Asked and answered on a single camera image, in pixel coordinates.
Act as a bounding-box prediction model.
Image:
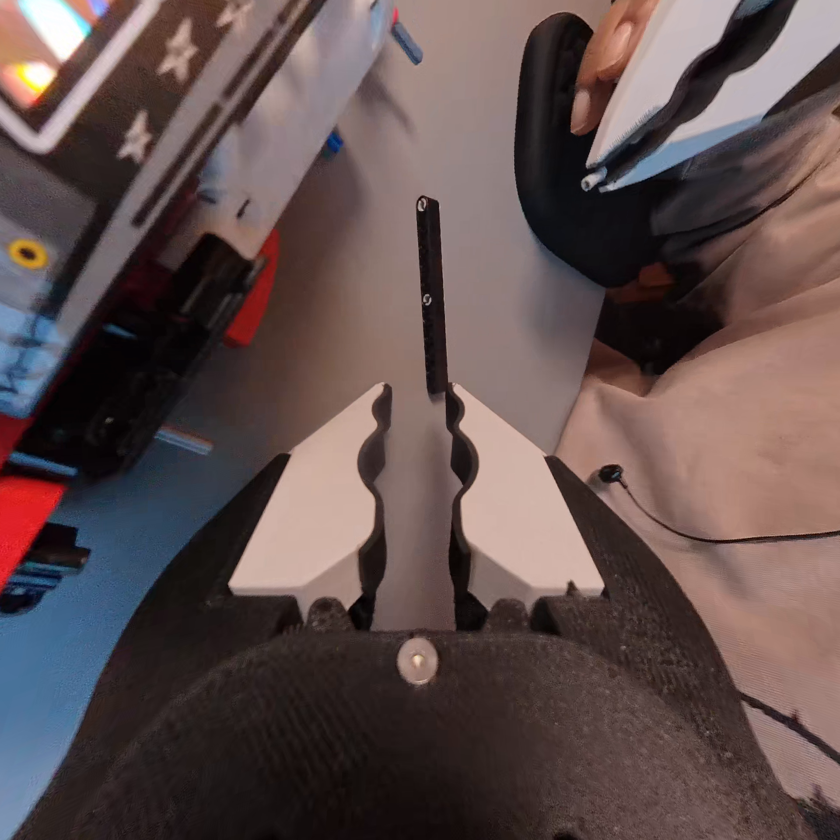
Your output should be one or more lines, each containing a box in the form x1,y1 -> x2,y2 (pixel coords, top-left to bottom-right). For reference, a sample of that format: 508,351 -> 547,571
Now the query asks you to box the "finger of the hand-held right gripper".
600,0 -> 840,193
586,0 -> 746,170

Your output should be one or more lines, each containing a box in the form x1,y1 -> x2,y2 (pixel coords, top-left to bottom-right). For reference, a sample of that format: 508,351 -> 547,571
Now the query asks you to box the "black textured chair armrest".
515,13 -> 664,288

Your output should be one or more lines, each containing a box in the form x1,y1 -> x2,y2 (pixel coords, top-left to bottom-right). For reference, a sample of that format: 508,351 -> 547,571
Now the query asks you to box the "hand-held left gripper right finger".
445,382 -> 606,618

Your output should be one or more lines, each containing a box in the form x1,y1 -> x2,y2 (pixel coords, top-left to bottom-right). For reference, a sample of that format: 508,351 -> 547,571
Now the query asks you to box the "long black lego beam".
415,195 -> 450,396

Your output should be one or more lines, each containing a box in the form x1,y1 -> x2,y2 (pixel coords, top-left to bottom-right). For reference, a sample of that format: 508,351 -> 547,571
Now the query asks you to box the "thin black microphone cable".
598,464 -> 840,767

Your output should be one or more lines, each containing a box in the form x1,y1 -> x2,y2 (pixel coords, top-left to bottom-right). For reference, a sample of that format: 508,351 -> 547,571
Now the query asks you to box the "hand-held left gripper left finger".
227,382 -> 394,618

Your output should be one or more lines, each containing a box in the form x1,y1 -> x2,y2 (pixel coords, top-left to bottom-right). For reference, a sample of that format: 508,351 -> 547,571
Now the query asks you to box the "lego race car model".
0,0 -> 424,614

